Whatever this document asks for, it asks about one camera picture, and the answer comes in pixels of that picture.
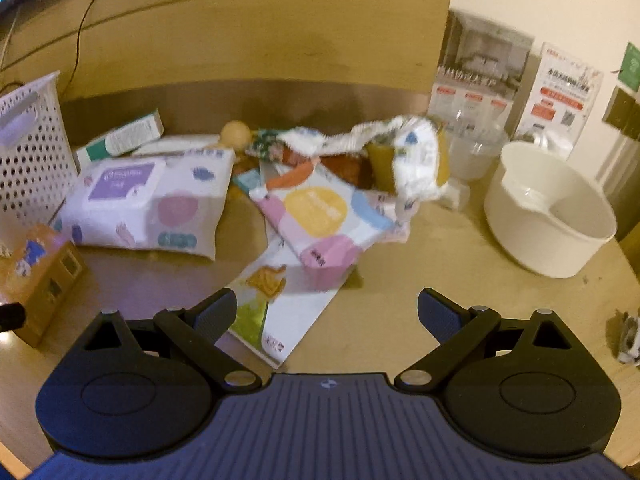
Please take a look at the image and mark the white green illustrated booklet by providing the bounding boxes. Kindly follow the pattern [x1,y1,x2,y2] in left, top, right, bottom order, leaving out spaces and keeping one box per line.
[229,237,344,370]

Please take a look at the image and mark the purple label wet wipes pack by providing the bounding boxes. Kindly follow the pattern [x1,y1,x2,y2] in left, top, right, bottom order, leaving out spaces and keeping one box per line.
[52,148,235,260]

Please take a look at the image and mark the brown cardboard snack box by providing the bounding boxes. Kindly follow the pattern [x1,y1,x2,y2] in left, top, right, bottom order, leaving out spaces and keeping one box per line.
[1,224,86,348]

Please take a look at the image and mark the colourful dotted tissue pack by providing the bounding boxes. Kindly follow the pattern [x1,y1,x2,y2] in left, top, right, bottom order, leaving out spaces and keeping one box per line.
[248,162,395,290]

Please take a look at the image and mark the white patterned cloth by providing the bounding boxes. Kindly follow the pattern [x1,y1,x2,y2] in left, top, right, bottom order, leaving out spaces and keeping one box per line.
[278,115,450,224]

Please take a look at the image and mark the red brown snack packet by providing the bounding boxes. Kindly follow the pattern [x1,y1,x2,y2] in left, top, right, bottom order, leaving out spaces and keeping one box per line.
[320,154,374,190]

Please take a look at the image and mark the green floral packet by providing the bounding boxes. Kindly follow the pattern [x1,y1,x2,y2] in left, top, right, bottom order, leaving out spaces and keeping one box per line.
[245,129,292,165]

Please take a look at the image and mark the white plastic bowl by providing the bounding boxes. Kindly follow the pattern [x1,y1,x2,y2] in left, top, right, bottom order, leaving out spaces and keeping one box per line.
[484,141,617,278]

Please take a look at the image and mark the light blue booklet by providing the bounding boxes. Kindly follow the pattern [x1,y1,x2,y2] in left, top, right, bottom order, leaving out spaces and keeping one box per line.
[232,168,264,194]

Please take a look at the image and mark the white flat envelope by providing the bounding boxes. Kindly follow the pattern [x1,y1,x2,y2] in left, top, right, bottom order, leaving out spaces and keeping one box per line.
[130,134,220,157]

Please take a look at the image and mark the clear plastic cup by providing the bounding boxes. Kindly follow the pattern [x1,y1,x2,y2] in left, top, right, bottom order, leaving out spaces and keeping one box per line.
[446,112,509,182]

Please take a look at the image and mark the small orange ball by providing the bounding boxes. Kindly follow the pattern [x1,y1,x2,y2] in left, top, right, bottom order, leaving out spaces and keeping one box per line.
[220,120,253,152]

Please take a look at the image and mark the green white carton box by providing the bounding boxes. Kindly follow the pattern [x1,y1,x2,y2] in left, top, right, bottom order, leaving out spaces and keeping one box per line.
[74,110,165,169]

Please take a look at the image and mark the white perforated plastic basket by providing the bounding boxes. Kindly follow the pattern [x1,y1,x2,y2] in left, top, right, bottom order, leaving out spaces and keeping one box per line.
[1,72,78,226]

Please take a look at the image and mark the photo sign stand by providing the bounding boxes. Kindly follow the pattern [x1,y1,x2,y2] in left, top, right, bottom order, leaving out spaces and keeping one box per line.
[428,10,534,128]

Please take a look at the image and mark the red white notice sign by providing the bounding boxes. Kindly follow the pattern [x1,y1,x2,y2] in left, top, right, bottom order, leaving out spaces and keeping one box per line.
[513,42,603,159]

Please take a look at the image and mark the green wall sticker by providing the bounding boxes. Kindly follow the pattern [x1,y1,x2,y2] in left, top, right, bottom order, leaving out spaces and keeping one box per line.
[617,42,640,92]

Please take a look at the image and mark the black hanging cable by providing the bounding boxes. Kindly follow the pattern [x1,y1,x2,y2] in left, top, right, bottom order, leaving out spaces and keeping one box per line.
[64,0,114,98]

